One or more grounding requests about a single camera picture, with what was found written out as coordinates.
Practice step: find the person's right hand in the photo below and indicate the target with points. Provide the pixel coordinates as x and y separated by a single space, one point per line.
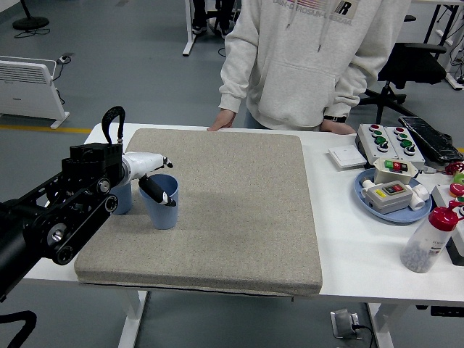
223 119

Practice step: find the person's left hand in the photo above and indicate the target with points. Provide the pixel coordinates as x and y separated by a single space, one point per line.
337 127

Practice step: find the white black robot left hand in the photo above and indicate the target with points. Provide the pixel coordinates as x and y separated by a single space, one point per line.
145 163

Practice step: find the blue ribbed plastic cup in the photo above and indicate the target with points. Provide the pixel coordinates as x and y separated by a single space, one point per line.
163 217
123 201

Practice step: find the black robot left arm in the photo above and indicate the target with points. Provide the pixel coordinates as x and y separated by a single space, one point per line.
54 210

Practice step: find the grey four-button control box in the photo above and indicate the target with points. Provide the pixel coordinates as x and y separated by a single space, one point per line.
411 157
369 146

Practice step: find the grey-brown fabric mat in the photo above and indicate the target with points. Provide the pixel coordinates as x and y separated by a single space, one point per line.
224 210

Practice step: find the black wrapped keyboard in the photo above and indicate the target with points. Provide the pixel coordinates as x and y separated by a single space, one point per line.
431 137

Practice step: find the black office chair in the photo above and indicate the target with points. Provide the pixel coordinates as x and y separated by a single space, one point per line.
417 65

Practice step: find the white plastic pipe fitting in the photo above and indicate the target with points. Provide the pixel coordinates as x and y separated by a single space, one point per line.
419 195

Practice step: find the seated person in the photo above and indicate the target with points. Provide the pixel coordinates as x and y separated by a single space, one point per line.
199 14

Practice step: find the blue round plate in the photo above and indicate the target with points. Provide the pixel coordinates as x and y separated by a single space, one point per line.
402 215

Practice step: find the red valve handwheel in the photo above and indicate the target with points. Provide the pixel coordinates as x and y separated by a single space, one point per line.
455 168

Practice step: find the small floor power socket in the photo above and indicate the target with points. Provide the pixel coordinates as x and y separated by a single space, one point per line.
65 57

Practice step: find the green plastic part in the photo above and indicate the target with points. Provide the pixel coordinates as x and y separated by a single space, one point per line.
459 178

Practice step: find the white electric panel heater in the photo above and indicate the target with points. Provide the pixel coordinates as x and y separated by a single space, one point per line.
25 90

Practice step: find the clear bottle red cap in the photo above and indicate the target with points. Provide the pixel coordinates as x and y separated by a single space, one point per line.
422 246

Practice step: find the white table leg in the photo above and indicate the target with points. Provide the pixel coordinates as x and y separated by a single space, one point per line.
132 319
380 326

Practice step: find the grey emergency stop button box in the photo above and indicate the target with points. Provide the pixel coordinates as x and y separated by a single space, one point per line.
456 246

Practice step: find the black round stand base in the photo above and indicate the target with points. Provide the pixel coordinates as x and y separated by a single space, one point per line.
30 23

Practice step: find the silver floor socket box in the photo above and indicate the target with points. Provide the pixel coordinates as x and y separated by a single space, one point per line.
342 324

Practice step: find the black table control panel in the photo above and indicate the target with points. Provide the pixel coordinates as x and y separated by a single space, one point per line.
446 311

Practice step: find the white wall switch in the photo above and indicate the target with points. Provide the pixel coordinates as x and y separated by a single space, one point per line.
347 155

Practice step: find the beige green-red button switch box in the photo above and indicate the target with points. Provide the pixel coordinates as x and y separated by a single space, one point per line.
391 174

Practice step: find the grey switch box yellow label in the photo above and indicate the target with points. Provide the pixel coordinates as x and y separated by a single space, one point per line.
386 201

